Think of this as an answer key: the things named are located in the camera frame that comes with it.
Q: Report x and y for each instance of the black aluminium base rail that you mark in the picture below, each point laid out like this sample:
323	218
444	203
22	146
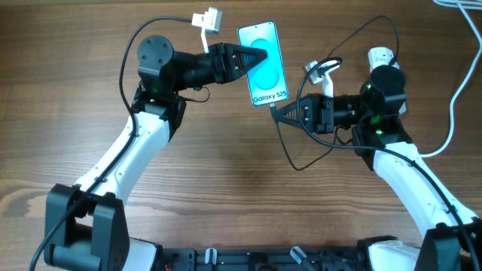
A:
390	255

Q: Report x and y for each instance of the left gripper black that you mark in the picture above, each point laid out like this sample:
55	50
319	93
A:
218	63

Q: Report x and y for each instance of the white USB charger plug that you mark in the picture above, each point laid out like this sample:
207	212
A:
378	56

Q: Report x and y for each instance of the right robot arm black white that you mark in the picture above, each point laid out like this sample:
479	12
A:
379	138

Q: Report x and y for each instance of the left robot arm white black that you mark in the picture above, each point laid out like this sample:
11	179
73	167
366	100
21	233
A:
85	223

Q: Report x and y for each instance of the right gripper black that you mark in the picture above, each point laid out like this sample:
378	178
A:
325	114

